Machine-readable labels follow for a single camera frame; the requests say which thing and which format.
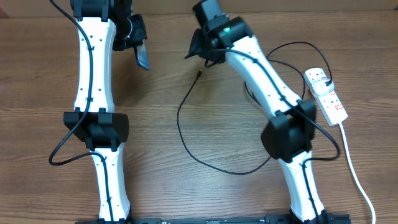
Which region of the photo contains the blue Galaxy smartphone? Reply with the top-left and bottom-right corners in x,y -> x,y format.
134,43 -> 150,70

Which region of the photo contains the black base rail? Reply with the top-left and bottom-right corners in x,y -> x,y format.
75,213 -> 351,224

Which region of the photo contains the white power strip cord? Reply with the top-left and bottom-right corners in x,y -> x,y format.
338,123 -> 377,224

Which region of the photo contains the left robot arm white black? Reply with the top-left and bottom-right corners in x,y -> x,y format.
63,1 -> 150,223

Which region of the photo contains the white power strip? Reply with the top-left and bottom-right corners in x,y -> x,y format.
304,68 -> 348,126

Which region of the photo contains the white charger plug adapter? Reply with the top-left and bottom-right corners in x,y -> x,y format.
310,79 -> 335,97

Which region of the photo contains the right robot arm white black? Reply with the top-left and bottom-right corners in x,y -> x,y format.
188,0 -> 327,223

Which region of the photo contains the black USB charging cable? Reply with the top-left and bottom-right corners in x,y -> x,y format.
176,41 -> 333,176

